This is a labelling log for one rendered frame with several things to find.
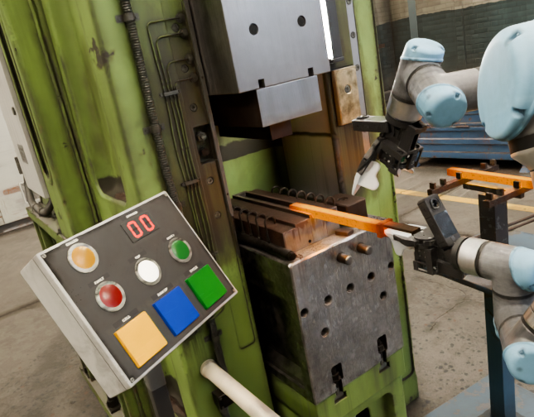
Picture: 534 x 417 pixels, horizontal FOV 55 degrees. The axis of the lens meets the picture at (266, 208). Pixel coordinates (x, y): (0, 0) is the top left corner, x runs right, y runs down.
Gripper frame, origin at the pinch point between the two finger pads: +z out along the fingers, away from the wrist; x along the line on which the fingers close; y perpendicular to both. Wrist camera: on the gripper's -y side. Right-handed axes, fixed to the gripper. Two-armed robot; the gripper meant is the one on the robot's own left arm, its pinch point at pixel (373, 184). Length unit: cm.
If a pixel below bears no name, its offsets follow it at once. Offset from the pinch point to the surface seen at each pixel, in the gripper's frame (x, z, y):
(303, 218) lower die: -3.8, 22.4, -16.4
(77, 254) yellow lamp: -67, -2, -10
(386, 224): -0.9, 6.6, 7.4
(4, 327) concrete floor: -80, 231, -196
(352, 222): -1.4, 13.0, -1.9
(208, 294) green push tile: -44.6, 12.5, -0.2
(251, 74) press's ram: -12.8, -14.7, -34.7
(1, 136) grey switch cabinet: -14, 263, -481
